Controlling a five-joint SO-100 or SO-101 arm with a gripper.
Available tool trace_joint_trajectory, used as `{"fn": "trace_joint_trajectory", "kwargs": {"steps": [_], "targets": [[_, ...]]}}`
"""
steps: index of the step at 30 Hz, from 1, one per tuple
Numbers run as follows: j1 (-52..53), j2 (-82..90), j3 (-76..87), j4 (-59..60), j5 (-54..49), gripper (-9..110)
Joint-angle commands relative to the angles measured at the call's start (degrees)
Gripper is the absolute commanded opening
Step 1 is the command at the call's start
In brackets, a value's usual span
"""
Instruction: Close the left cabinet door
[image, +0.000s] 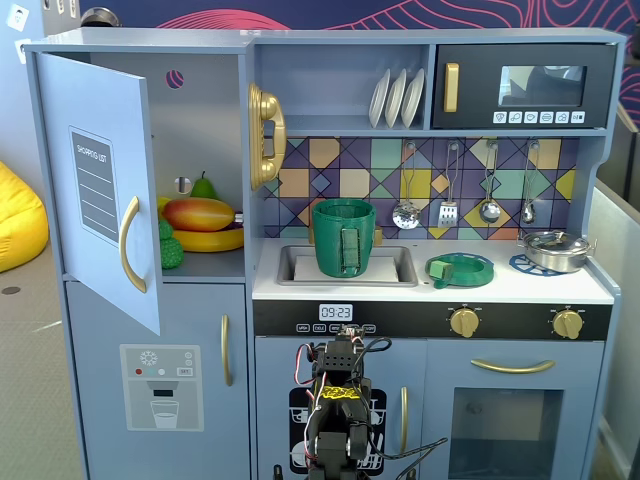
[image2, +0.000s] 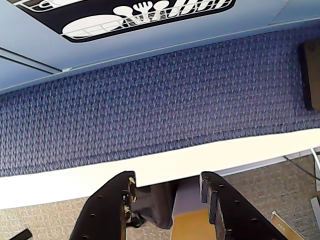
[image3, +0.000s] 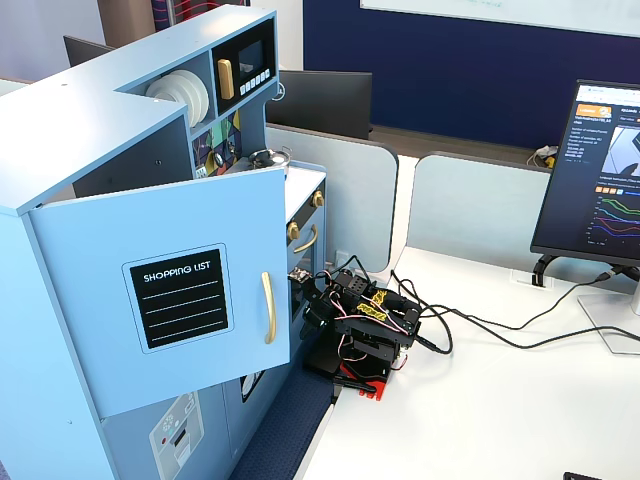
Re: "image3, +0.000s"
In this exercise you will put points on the white toy plate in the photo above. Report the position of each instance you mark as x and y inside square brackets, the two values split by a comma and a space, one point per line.
[167, 90]
[197, 97]
[206, 102]

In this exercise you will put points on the red robot base clamp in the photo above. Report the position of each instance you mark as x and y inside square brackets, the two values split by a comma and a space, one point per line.
[372, 390]

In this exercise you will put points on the blue toy kitchen unit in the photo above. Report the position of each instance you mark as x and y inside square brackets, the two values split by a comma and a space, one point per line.
[75, 125]

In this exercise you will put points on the gold stove knob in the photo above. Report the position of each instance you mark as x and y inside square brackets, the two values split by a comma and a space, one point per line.
[317, 198]
[293, 231]

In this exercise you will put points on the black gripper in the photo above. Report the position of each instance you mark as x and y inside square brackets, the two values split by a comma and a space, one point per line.
[314, 312]

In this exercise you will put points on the silver monitor stand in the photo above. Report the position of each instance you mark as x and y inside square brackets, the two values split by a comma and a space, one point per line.
[615, 320]

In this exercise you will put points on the steel toy spoon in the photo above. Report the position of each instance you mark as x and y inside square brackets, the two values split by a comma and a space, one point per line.
[231, 148]

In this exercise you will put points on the white desk socket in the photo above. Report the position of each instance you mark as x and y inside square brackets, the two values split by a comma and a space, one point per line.
[343, 257]

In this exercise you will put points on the light blue desk divider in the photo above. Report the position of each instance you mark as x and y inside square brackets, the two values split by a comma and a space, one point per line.
[360, 200]
[475, 210]

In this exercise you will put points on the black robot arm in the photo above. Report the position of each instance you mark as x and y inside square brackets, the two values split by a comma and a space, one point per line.
[380, 340]

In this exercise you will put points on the white and yellow power adapter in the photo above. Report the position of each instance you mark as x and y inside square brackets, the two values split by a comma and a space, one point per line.
[544, 155]

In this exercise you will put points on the blue shopping list cabinet door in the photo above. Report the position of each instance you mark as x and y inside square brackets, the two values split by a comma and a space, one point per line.
[100, 225]

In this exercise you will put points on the white wall whiteboard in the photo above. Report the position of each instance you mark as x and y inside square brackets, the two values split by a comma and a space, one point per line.
[500, 10]

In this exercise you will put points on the black toy microwave door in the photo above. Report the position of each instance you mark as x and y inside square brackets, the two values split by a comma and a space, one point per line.
[268, 45]

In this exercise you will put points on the steel toy ladle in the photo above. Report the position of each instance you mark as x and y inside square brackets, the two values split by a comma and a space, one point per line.
[219, 160]

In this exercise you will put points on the blue oven door with window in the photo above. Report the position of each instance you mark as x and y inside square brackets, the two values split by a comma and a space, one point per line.
[311, 267]

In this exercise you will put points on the black flat device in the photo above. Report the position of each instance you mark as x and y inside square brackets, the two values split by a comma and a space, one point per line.
[585, 476]

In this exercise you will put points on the steel toy cooking pot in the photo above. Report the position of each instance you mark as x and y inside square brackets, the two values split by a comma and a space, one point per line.
[272, 165]

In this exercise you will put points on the blue dishwasher print door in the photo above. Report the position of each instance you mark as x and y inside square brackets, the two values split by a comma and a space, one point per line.
[249, 387]

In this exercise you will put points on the small wrist camera board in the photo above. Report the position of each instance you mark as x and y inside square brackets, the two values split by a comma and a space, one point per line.
[299, 274]

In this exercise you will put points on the computer monitor showing graphs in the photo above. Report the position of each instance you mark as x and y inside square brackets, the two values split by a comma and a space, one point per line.
[590, 175]

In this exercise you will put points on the black monitor seen from behind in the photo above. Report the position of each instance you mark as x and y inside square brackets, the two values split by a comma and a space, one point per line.
[330, 100]
[85, 50]

